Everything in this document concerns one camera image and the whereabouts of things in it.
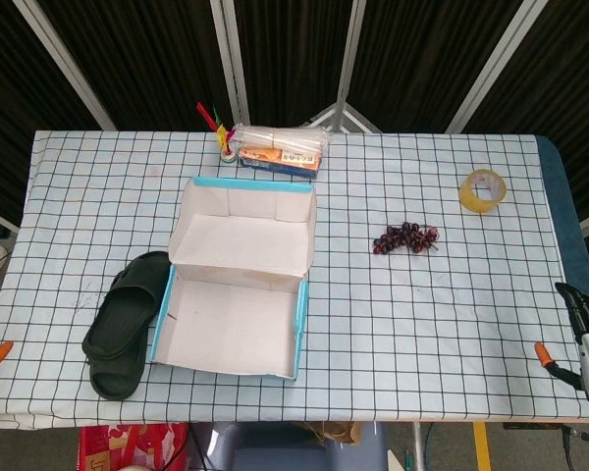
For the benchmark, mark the bundle of clear plastic tubes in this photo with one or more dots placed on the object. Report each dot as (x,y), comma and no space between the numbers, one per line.
(280,137)

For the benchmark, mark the metal table leg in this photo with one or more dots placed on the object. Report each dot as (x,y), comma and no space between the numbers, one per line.
(418,446)

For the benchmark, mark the brown paper bag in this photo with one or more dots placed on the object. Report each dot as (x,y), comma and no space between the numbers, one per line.
(338,433)

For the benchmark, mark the white black checked tablecloth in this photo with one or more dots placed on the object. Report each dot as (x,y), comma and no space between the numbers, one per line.
(397,319)

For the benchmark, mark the dark purple grape bunch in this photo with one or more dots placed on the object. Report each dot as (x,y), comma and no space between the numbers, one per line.
(405,238)

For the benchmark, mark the yellow packing tape roll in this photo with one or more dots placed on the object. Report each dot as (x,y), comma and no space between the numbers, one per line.
(471,202)

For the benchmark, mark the light blue cardboard shoe box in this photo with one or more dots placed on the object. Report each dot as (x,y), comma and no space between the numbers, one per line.
(235,324)

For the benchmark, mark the dark blue table pad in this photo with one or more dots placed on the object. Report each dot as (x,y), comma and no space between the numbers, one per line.
(562,196)

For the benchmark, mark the red yellow feather shuttlecock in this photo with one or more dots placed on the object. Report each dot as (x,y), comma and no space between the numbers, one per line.
(222,135)

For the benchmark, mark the orange and blue packet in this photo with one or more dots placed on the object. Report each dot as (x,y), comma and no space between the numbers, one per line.
(280,162)

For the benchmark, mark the grey blue plastic chair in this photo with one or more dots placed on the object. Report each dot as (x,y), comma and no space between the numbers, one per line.
(284,451)

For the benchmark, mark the black folding screen white frame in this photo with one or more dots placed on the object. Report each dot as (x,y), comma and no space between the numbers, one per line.
(152,59)

